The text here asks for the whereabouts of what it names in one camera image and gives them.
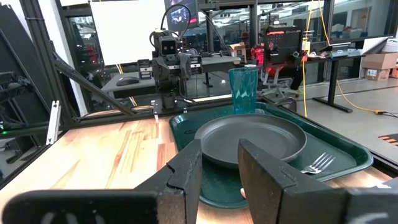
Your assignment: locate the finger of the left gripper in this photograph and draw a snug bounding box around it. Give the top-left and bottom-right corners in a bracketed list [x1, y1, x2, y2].
[177, 52, 203, 79]
[137, 57, 165, 91]

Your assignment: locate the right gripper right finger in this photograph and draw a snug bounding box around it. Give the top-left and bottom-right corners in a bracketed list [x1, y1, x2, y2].
[238, 138, 398, 224]

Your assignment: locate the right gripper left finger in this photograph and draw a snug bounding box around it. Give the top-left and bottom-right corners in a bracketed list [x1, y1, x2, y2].
[1, 139, 203, 224]

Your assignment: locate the teal plastic cup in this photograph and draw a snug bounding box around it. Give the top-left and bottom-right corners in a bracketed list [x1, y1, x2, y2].
[228, 67, 260, 115]

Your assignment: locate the black round plate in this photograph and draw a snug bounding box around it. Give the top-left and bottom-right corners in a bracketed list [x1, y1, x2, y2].
[194, 113, 308, 170]

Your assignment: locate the dark green plastic tray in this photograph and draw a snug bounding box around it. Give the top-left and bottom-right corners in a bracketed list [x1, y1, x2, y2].
[169, 101, 374, 210]

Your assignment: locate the black computer mouse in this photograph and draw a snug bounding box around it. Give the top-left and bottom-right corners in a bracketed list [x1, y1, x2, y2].
[115, 76, 141, 87]

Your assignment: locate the grey desk top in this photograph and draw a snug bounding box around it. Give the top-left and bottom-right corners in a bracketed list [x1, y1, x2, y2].
[201, 55, 243, 75]
[101, 70, 157, 100]

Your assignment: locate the white board panel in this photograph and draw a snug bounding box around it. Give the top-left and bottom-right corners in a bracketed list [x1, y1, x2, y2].
[89, 0, 169, 67]

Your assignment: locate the cardboard box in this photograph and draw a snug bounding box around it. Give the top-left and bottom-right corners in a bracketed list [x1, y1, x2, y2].
[229, 42, 248, 65]
[361, 52, 398, 71]
[364, 68, 391, 82]

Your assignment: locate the lit computer monitor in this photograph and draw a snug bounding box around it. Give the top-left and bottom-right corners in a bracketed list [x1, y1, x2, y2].
[164, 0, 200, 32]

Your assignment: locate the grey office chair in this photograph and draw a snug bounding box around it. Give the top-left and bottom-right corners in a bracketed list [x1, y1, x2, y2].
[259, 64, 294, 98]

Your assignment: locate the black pegboard tool rack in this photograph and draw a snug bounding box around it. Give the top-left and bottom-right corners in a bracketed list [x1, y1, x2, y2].
[262, 26, 304, 68]

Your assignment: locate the black standing desk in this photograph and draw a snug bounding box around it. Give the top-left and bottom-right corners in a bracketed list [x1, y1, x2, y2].
[264, 52, 369, 114]

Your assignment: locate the laptop on stand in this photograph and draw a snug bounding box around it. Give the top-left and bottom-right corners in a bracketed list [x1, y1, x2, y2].
[325, 41, 353, 59]

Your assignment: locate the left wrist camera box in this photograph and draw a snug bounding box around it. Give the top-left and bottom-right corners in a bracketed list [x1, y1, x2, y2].
[159, 35, 179, 58]

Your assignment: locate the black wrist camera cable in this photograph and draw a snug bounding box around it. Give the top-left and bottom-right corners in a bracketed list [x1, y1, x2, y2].
[159, 3, 192, 41]

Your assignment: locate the black aluminium table frame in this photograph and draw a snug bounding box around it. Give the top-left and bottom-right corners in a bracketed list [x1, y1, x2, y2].
[0, 0, 398, 189]

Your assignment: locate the white metal bracket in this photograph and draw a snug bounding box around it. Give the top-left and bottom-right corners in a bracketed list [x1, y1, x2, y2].
[45, 100, 62, 146]

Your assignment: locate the yellow cable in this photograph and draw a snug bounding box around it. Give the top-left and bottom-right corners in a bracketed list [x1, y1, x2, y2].
[300, 0, 385, 118]

